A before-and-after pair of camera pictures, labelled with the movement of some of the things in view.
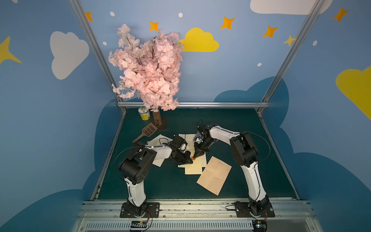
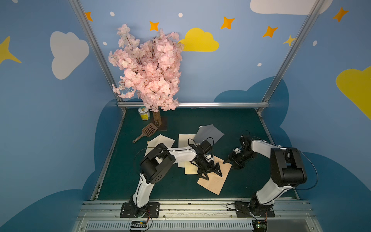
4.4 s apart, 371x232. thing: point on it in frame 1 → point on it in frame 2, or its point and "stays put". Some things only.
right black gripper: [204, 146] → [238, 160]
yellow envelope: [196, 167] stays put
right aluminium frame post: [311, 15] stays put
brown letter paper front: [214, 175] stays put
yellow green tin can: [144, 112] stays put
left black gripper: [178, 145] → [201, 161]
